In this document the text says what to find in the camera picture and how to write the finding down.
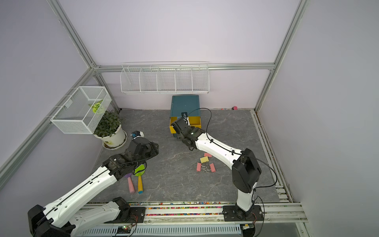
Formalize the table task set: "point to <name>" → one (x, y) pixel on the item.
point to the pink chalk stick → (131, 185)
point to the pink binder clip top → (208, 154)
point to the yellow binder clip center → (204, 159)
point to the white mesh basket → (82, 112)
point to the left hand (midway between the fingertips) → (156, 147)
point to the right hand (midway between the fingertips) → (183, 129)
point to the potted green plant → (111, 131)
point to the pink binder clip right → (212, 168)
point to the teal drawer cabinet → (189, 103)
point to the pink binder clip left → (199, 167)
